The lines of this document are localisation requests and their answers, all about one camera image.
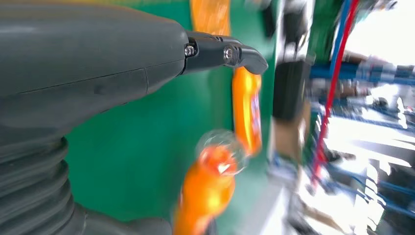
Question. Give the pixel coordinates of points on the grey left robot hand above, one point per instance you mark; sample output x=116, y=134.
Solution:
x=81, y=58

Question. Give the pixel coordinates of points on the black zip case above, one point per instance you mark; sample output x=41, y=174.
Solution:
x=290, y=90

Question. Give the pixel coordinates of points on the red barrier rail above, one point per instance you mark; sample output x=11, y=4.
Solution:
x=335, y=81

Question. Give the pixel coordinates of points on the brown cardboard box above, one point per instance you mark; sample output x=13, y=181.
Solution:
x=288, y=139

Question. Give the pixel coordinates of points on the black label printer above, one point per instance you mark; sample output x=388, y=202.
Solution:
x=295, y=32

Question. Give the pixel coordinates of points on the orange detergent bottle clear cap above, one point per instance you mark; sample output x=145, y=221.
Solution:
x=244, y=113
x=210, y=16
x=204, y=194

